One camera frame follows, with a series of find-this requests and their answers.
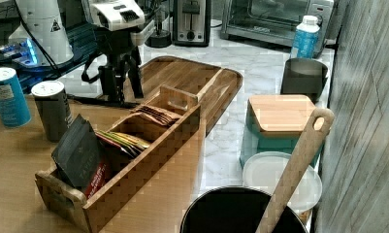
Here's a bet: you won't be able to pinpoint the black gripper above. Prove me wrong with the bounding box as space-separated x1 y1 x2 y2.
94 27 144 102

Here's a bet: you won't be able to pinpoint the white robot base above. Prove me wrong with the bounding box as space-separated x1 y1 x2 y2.
9 0 74 68

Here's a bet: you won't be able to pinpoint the brown tea bags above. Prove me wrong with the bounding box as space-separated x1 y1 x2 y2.
131 105 181 126

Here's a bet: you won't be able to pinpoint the green yellow tea bags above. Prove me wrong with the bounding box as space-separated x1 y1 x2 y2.
95 130 150 158

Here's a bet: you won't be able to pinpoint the wooden tea organizer box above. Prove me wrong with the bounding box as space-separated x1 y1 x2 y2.
35 85 201 233

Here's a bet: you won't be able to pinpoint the dark cylindrical pepper container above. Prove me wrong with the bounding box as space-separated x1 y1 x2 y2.
31 81 73 142

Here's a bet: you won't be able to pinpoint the silver toaster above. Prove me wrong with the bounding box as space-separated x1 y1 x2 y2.
173 0 211 47

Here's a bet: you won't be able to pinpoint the wooden cutting board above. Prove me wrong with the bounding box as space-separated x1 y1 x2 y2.
124 55 243 134

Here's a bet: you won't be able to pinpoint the black tea bag packet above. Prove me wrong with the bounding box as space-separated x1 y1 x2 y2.
51 115 101 190

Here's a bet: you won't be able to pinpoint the red tea bag packet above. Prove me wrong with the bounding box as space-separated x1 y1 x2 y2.
83 159 112 199

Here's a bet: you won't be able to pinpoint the blue cylindrical salt container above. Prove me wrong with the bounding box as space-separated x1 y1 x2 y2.
0 67 31 127

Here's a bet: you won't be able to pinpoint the stainless toaster oven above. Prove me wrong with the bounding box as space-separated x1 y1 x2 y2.
220 0 335 57

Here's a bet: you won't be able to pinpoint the teal canister with wooden lid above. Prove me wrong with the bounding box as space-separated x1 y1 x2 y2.
239 94 315 167

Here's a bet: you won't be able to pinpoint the white plate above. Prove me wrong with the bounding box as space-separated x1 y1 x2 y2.
243 151 322 214

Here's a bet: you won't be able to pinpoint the black utensil holder pot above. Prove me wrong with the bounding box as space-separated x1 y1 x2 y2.
179 185 309 233

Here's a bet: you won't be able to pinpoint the dark grey metal cup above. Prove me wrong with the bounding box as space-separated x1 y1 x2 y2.
280 58 328 103

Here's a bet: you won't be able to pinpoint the blue white plastic bottle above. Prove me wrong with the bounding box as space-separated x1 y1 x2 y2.
290 16 320 58

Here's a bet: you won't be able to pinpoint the wooden spoon handle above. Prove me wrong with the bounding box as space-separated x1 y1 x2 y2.
255 108 335 233

